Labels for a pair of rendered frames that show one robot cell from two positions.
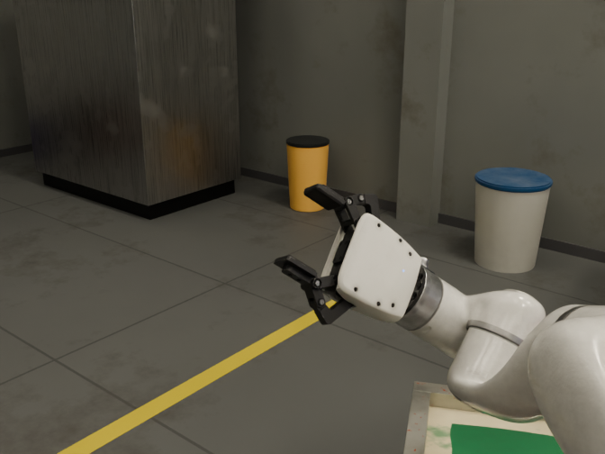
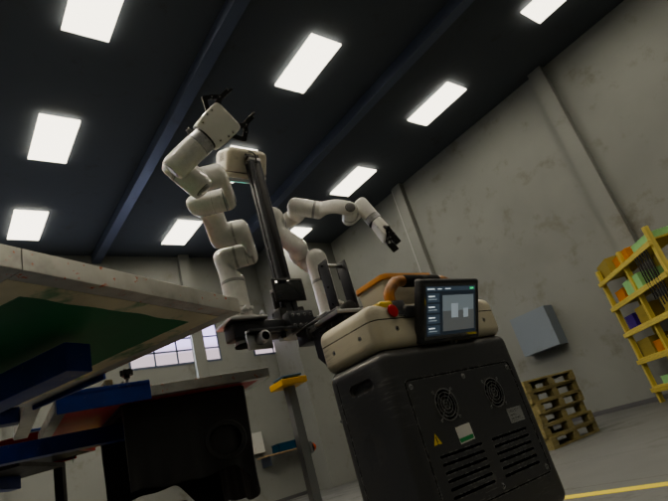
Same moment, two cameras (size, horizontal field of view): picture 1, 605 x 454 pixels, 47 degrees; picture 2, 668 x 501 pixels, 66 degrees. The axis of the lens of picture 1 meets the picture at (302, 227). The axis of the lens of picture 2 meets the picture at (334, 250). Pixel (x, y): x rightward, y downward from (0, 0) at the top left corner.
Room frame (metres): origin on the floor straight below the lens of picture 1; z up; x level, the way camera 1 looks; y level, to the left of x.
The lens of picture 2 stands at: (1.90, 0.31, 0.57)
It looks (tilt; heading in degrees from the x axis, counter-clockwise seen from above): 22 degrees up; 188
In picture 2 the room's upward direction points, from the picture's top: 17 degrees counter-clockwise
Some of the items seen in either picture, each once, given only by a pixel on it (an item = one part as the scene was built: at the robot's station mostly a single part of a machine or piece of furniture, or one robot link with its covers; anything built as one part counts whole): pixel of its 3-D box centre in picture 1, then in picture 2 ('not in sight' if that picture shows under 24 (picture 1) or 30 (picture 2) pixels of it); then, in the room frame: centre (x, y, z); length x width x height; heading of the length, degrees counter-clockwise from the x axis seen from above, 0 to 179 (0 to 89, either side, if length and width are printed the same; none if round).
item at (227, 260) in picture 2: not in sight; (232, 265); (0.11, -0.36, 1.37); 0.13 x 0.10 x 0.16; 103
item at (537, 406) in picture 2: not in sight; (538, 414); (-5.57, 1.20, 0.41); 1.16 x 0.79 x 0.82; 139
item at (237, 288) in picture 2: not in sight; (239, 301); (0.12, -0.36, 1.21); 0.16 x 0.13 x 0.15; 50
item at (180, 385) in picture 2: not in sight; (154, 405); (-0.05, -0.87, 0.97); 0.79 x 0.58 x 0.04; 137
